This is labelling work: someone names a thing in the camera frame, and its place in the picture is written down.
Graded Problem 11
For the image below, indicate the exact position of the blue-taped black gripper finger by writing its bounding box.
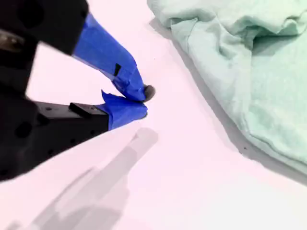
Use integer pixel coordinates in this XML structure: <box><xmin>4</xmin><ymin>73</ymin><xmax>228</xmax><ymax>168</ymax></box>
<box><xmin>35</xmin><ymin>90</ymin><xmax>149</xmax><ymax>166</ymax></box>
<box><xmin>37</xmin><ymin>0</ymin><xmax>156</xmax><ymax>104</ymax></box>

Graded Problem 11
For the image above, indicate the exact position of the pale green T-shirt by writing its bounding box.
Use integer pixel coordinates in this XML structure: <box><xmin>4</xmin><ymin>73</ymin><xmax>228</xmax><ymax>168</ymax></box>
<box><xmin>146</xmin><ymin>0</ymin><xmax>307</xmax><ymax>187</ymax></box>

